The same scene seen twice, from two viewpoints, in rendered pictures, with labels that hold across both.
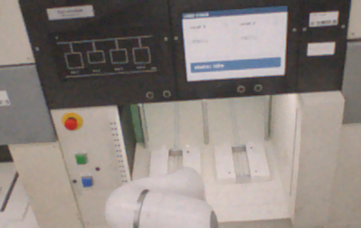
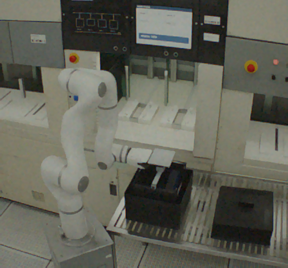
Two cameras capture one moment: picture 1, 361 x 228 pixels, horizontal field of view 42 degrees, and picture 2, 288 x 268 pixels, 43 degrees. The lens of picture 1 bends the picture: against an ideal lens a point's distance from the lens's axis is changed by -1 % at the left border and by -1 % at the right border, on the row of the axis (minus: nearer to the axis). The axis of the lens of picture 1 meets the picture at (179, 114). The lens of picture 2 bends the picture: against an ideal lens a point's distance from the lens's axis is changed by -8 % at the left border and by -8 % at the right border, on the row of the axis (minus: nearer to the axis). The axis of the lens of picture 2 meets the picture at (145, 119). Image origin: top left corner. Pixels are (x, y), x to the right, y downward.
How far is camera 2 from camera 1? 0.82 m
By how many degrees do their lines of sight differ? 12
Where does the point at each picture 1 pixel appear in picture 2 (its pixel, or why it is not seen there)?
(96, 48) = (91, 17)
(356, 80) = (231, 60)
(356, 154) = (234, 112)
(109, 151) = not seen: hidden behind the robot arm
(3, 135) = (39, 60)
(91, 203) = not seen: hidden behind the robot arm
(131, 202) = (69, 71)
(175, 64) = (130, 32)
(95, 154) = not seen: hidden behind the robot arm
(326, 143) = (212, 97)
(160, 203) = (80, 73)
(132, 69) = (108, 31)
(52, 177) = (58, 91)
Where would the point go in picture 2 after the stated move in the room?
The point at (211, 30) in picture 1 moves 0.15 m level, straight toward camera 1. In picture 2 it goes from (150, 15) to (141, 24)
